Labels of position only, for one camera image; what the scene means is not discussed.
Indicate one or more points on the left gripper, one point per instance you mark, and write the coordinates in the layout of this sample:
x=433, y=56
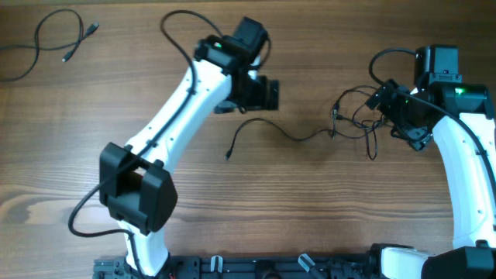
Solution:
x=260, y=101

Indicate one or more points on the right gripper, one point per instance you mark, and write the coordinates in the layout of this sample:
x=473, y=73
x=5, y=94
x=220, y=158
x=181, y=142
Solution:
x=387, y=105

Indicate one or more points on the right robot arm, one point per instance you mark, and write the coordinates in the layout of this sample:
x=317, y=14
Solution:
x=460, y=119

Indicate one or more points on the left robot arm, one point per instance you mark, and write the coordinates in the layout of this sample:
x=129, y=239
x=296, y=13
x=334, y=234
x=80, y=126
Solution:
x=136, y=179

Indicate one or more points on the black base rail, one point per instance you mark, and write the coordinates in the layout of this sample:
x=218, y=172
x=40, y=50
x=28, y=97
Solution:
x=334, y=266

